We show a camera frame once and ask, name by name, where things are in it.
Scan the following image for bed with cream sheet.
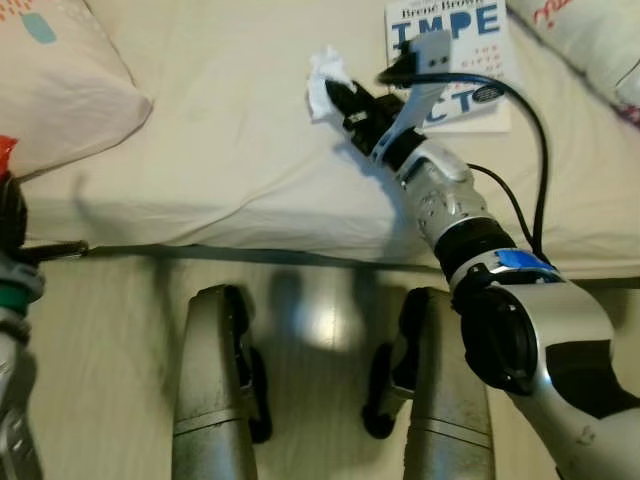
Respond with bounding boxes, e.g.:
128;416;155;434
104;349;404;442
20;0;640;291

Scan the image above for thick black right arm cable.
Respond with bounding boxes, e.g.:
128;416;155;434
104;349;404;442
378;60;553;266

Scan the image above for cream cartoon print quilt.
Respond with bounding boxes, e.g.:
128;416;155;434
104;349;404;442
505;0;640;129

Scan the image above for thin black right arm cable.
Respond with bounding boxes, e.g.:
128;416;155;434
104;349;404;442
465;163;536;256

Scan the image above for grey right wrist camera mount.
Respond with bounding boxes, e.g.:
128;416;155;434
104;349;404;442
372;30;453;166

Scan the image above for white tissue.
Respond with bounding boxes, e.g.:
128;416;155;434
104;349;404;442
305;44;353;125

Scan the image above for red packet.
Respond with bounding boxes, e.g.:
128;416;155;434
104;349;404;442
0;134;21;179

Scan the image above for pink patterned pillow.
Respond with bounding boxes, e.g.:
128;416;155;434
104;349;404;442
0;0;154;181

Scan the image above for white book blue letters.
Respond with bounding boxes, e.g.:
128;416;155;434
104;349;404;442
384;0;517;135

